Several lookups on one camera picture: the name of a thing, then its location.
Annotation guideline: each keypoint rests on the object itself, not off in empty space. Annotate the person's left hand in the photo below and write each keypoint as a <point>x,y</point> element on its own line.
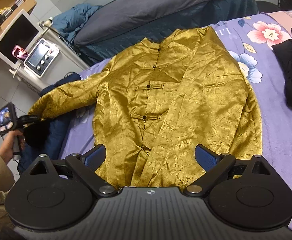
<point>6,148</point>

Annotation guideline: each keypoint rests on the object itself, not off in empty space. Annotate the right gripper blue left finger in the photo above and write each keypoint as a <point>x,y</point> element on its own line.
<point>94,158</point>

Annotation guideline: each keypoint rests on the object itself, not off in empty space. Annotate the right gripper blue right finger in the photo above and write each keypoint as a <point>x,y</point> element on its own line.
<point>206,158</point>

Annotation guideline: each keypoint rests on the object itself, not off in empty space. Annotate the pink phone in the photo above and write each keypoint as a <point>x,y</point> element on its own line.
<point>20,53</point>

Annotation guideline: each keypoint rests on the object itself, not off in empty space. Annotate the blue quilt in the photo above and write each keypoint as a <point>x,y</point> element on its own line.
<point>69,23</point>

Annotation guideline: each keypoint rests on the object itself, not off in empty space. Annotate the gold satin jacket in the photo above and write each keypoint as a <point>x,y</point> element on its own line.
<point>155,102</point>

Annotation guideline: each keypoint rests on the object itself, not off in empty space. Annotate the purple floral bed sheet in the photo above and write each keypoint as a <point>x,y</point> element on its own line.
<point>262,70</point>

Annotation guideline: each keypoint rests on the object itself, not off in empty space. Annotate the teal bed skirt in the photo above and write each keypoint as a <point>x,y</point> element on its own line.
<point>200,15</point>

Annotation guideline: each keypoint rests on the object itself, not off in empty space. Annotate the white appliance with knobs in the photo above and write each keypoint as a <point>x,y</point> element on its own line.
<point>41,57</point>

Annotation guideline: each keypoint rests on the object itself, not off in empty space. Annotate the grey duvet on bed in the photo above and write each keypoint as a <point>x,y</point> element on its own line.
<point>121,16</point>

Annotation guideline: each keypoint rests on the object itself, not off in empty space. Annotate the white framed monitor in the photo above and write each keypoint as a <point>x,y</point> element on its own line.
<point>22,31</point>

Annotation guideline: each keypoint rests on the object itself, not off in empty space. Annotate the navy blue folded garment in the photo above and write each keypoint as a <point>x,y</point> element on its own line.
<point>44,137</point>

